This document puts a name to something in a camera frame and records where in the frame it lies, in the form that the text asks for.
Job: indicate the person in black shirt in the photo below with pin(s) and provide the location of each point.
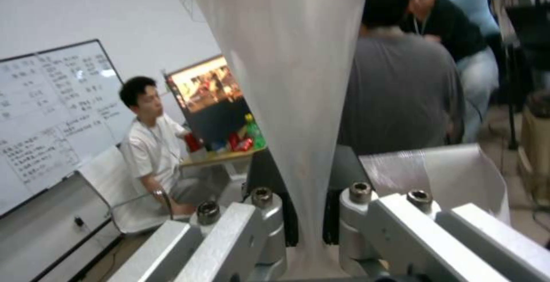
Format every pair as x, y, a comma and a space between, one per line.
455, 27

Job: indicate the green plastic bottle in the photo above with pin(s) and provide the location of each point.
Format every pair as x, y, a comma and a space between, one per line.
255, 133

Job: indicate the brown cardboard box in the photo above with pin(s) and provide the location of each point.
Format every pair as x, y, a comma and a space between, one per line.
535, 140

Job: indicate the thin white plastic delivery bag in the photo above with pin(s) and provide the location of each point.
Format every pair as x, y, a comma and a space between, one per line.
292, 69

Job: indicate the whiteboard with black frame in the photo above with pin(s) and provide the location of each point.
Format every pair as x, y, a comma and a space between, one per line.
47, 108

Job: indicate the computer monitor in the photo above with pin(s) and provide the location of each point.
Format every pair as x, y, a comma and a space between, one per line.
210, 101

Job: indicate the black stand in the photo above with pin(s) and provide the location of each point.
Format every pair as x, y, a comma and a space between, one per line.
522, 53

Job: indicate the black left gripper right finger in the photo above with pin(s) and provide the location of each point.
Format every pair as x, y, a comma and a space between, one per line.
412, 230

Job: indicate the red can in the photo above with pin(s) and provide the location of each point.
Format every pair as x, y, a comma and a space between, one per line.
192, 141

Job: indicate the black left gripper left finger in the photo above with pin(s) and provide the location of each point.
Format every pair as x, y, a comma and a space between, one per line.
232, 230

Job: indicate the white panel with black frame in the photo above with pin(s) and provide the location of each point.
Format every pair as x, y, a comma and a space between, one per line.
51, 224

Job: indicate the light wooden desk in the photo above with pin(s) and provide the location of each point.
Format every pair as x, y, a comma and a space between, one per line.
215, 159

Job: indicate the red snack packet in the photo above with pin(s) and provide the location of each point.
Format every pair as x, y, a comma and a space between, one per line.
240, 142

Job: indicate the light blue cushion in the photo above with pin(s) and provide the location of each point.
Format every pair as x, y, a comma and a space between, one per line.
470, 3

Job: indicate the white office chair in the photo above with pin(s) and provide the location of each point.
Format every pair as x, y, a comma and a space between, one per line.
109, 182

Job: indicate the person in white shirt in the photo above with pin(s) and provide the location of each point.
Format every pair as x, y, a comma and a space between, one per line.
148, 153

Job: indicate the person in grey shirt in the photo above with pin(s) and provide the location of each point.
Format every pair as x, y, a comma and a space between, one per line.
399, 85

